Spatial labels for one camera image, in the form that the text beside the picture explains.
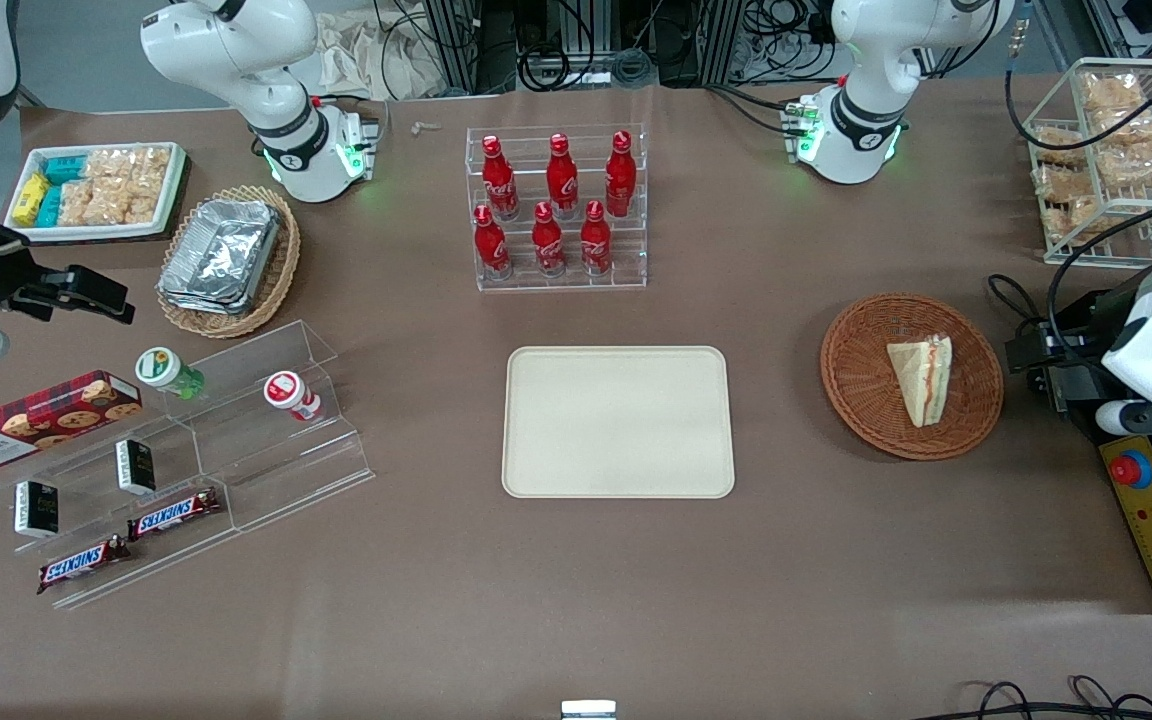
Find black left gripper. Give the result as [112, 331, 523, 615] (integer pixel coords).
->
[1005, 289, 1129, 410]

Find white rectangular snack tray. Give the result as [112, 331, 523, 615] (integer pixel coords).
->
[4, 142, 188, 245]

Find clear acrylic stepped shelf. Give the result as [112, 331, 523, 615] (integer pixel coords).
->
[0, 320, 377, 611]

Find white wire rack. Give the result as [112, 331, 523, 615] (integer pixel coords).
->
[1024, 58, 1152, 268]

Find small black white box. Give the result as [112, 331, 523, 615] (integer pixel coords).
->
[116, 439, 157, 496]
[15, 481, 60, 540]

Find black base cables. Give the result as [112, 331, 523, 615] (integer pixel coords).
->
[704, 82, 809, 138]

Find black floor cables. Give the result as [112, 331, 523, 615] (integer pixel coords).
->
[934, 677, 1152, 720]

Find clear rice cracker bag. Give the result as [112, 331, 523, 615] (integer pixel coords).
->
[58, 180, 97, 228]
[86, 147, 173, 189]
[92, 182, 161, 226]

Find brown round wicker basket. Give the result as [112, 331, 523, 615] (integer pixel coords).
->
[820, 292, 1005, 462]

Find beige cloth bag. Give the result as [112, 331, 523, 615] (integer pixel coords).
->
[314, 10, 450, 102]

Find clear acrylic bottle rack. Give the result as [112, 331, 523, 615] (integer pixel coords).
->
[466, 124, 649, 293]

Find beige rectangular tray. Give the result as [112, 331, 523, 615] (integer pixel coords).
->
[502, 346, 737, 500]

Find stacked aluminium foil trays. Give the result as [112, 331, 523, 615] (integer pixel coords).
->
[157, 198, 283, 317]

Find green lidded drink cup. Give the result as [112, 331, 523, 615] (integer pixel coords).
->
[135, 347, 206, 400]

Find red lidded drink cup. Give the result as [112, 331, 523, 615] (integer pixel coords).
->
[264, 371, 323, 424]

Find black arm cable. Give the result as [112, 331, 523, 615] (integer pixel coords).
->
[984, 60, 1152, 336]

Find triangle sandwich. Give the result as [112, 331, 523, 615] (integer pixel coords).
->
[886, 335, 954, 429]

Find bagged fried snack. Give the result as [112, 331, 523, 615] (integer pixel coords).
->
[1034, 165, 1098, 202]
[1081, 72, 1148, 114]
[1034, 125, 1088, 167]
[1086, 105, 1152, 153]
[1096, 140, 1152, 193]
[1041, 195, 1103, 242]

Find red cola bottle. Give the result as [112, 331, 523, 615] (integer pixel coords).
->
[604, 130, 638, 219]
[473, 204, 513, 280]
[580, 199, 614, 276]
[546, 132, 581, 220]
[532, 201, 567, 278]
[481, 135, 521, 222]

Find light oval wicker basket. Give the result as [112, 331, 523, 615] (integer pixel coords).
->
[155, 185, 302, 340]

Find snickers chocolate bar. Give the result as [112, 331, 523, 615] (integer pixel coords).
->
[36, 536, 133, 596]
[127, 488, 222, 542]

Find red tartan cookie box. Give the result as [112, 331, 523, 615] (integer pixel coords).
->
[0, 370, 145, 474]

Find yellow snack packet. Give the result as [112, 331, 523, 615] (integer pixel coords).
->
[12, 172, 50, 228]

